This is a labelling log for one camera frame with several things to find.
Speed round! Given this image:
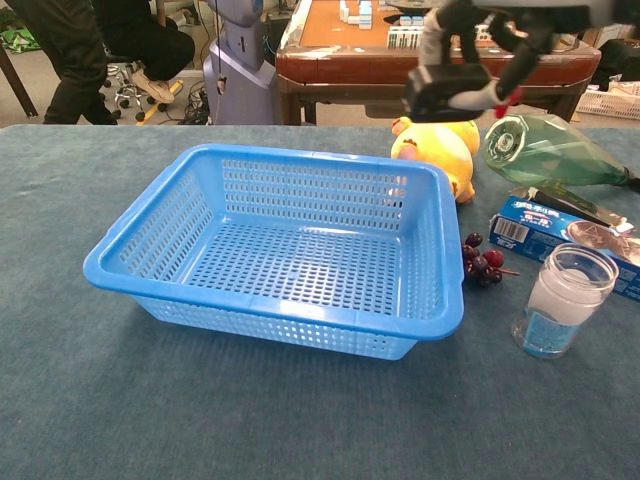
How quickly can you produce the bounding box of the green spray bottle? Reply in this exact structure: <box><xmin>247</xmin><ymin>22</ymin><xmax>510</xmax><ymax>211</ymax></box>
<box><xmin>483</xmin><ymin>113</ymin><xmax>640</xmax><ymax>194</ymax></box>

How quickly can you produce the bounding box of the brown mahjong table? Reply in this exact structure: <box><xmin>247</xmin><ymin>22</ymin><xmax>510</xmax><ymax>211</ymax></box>
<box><xmin>274</xmin><ymin>0</ymin><xmax>603</xmax><ymax>126</ymax></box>

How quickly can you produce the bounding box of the clear glass jar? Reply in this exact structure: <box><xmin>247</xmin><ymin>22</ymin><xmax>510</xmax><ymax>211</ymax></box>
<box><xmin>510</xmin><ymin>243</ymin><xmax>620</xmax><ymax>360</ymax></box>

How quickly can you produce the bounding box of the blue cookie box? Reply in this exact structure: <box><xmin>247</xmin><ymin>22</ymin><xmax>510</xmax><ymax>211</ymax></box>
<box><xmin>488</xmin><ymin>194</ymin><xmax>640</xmax><ymax>302</ymax></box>

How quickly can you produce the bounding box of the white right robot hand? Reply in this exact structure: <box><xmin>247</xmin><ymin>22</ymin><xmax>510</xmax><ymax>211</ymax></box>
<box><xmin>418</xmin><ymin>0</ymin><xmax>594</xmax><ymax>112</ymax></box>

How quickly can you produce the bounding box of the blue plastic mesh basket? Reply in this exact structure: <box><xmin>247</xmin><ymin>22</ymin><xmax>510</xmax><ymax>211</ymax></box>
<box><xmin>82</xmin><ymin>143</ymin><xmax>465</xmax><ymax>361</ymax></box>

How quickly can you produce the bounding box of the person in black trousers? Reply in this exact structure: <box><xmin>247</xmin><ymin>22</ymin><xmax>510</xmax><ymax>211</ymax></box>
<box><xmin>4</xmin><ymin>0</ymin><xmax>119</xmax><ymax>126</ymax></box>

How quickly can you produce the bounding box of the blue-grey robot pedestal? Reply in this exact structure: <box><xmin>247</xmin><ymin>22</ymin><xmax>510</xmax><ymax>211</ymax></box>
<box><xmin>202</xmin><ymin>0</ymin><xmax>278</xmax><ymax>126</ymax></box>

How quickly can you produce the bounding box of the dark red grape bunch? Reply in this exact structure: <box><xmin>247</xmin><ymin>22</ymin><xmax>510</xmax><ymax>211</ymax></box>
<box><xmin>460</xmin><ymin>232</ymin><xmax>521</xmax><ymax>289</ymax></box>

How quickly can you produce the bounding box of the row of mahjong tiles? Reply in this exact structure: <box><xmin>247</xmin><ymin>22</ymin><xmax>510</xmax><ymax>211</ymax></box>
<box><xmin>387</xmin><ymin>14</ymin><xmax>501</xmax><ymax>50</ymax></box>

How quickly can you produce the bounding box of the wheeled stool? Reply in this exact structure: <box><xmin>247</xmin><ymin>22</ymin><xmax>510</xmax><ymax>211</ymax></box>
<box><xmin>102</xmin><ymin>59</ymin><xmax>169</xmax><ymax>124</ymax></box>

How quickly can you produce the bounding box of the seated person in black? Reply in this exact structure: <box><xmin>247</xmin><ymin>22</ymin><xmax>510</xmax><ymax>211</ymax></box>
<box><xmin>94</xmin><ymin>0</ymin><xmax>196</xmax><ymax>105</ymax></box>

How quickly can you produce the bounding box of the stack of mahjong tiles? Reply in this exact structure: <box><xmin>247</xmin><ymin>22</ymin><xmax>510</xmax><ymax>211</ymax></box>
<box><xmin>339</xmin><ymin>0</ymin><xmax>375</xmax><ymax>29</ymax></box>

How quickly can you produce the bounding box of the white plastic mesh basket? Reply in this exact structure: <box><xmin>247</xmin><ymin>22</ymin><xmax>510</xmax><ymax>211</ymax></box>
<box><xmin>574</xmin><ymin>85</ymin><xmax>640</xmax><ymax>121</ymax></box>

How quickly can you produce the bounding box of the yellow plush duck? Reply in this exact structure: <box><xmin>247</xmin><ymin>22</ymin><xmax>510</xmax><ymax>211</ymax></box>
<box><xmin>390</xmin><ymin>115</ymin><xmax>481</xmax><ymax>205</ymax></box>

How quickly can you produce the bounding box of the teal table cloth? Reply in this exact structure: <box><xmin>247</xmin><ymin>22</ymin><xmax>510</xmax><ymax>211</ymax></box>
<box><xmin>0</xmin><ymin>123</ymin><xmax>640</xmax><ymax>480</ymax></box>

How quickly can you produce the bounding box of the black device with red cap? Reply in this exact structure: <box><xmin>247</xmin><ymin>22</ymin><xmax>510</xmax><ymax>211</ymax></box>
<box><xmin>403</xmin><ymin>63</ymin><xmax>524</xmax><ymax>123</ymax></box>

